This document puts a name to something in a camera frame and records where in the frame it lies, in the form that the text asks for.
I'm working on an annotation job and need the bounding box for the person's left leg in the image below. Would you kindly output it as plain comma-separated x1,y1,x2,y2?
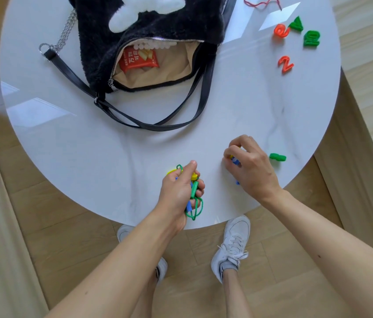
130,273,159,318

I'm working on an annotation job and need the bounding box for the person's right leg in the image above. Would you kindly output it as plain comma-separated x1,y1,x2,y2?
222,266,254,318

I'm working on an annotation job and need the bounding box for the green plastic triangular letter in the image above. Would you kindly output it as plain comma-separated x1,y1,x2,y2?
288,16,304,32

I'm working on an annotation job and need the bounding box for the silver bag chain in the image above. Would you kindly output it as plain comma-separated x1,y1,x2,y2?
38,8,78,57

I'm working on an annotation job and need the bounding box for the black leather bag strap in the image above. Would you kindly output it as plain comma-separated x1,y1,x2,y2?
43,43,219,132

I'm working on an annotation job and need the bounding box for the orange plastic round letter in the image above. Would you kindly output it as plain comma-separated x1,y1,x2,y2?
273,24,289,39

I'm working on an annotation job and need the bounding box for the person's left hand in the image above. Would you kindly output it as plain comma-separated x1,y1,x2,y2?
155,160,205,233

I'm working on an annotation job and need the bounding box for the black fuzzy bag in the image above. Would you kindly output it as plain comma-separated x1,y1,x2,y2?
67,0,239,95

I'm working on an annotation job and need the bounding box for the person's leg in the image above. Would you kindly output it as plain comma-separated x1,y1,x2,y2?
222,266,254,318
130,273,159,318

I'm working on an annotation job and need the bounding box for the orange plastic number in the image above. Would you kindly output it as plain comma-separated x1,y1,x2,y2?
278,56,295,74

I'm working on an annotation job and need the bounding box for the person's right forearm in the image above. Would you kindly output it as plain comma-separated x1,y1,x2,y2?
261,189,373,318

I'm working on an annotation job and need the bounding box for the person's right hand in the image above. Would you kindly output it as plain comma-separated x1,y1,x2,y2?
223,134,283,206

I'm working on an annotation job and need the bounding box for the white sneaker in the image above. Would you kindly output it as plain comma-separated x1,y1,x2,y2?
210,215,251,284
116,224,168,286

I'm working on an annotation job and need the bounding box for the red snack packet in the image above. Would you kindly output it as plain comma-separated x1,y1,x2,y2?
118,47,160,74

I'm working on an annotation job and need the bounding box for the blue lacing bead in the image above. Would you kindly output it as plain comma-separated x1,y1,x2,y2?
186,181,195,213

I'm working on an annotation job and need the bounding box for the white left sneaker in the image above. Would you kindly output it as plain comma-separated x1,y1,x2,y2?
116,224,168,286

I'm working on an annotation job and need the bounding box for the white bead row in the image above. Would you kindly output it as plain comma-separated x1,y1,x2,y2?
133,42,178,51

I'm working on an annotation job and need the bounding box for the green plastic blocky letter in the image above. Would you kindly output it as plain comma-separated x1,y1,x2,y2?
303,30,321,47

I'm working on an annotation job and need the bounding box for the blue plastic letter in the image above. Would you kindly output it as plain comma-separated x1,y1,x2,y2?
231,157,242,186

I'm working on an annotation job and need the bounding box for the white right sneaker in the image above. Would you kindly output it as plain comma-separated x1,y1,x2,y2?
210,215,251,284

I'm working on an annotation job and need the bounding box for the person's left forearm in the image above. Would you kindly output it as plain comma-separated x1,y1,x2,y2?
45,211,181,318

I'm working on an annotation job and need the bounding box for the red string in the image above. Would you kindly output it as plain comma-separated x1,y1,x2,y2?
243,0,283,11

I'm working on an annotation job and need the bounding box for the green lacing cord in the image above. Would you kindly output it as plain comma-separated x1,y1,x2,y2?
176,164,204,221

